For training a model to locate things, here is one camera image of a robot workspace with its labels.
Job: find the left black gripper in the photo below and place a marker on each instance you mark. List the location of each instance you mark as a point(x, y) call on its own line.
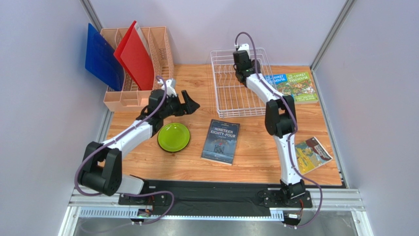
point(191, 105)

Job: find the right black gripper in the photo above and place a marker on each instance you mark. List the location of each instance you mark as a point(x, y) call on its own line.
point(238, 73)

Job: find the green plate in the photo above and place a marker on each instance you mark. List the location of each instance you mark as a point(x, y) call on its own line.
point(173, 137)

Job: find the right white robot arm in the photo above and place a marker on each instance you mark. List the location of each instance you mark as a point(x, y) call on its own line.
point(280, 122)

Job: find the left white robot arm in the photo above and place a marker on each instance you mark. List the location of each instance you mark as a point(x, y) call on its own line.
point(101, 168)

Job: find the dark grey plate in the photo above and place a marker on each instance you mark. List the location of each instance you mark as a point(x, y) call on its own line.
point(256, 66)

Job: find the Nineteen Eighty-Four book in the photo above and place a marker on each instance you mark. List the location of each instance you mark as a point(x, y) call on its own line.
point(221, 142)

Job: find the green treehouse book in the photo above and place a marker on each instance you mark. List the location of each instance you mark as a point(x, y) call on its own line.
point(302, 88)

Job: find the pink plastic file organizer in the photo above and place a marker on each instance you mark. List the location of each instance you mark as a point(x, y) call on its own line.
point(131, 98)

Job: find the red plastic folder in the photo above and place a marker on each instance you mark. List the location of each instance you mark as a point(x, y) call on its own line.
point(135, 59)

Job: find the black base mat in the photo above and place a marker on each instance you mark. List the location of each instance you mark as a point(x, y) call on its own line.
point(194, 198)

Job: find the blue plastic folder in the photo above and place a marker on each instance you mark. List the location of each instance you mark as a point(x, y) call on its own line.
point(101, 62)

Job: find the yellow illustrated book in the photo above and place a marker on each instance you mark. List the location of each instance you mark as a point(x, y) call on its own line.
point(311, 155)

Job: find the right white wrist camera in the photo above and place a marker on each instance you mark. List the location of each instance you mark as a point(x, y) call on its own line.
point(243, 47)

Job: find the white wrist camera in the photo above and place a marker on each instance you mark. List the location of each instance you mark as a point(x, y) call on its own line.
point(243, 47)
point(168, 86)

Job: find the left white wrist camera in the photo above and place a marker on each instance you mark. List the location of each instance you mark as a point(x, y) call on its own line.
point(168, 86)

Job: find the white wire dish rack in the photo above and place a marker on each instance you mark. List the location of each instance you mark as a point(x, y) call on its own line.
point(233, 99)

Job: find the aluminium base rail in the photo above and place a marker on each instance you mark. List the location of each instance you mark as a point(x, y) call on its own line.
point(340, 207)

